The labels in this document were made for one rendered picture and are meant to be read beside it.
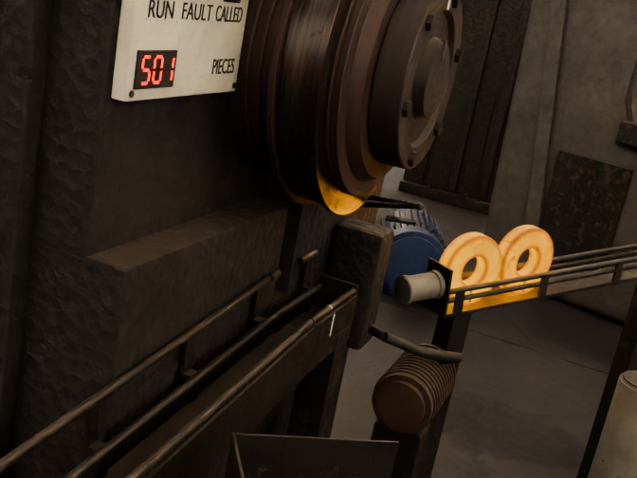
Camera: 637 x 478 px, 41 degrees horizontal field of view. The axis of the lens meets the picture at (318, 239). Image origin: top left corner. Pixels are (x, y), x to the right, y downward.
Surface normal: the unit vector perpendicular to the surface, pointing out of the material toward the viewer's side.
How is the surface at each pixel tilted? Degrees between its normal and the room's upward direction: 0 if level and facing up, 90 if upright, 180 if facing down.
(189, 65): 90
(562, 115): 90
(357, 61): 84
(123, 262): 0
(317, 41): 80
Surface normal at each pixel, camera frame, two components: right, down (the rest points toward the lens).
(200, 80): 0.91, 0.27
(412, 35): -0.26, -0.26
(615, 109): -0.59, 0.13
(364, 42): 0.11, 0.07
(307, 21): -0.33, -0.04
